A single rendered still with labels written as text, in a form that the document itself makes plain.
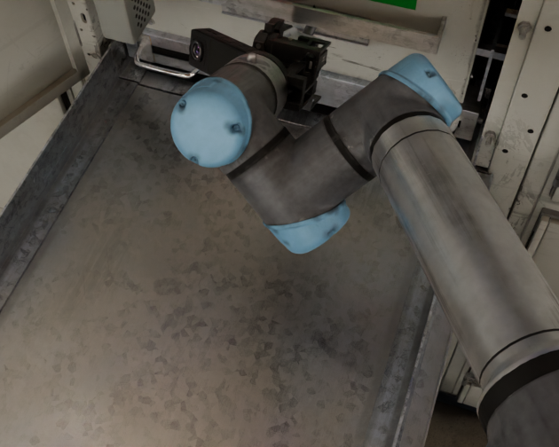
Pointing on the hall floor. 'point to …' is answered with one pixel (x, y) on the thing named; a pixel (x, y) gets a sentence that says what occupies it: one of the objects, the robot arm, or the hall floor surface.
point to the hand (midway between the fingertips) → (288, 41)
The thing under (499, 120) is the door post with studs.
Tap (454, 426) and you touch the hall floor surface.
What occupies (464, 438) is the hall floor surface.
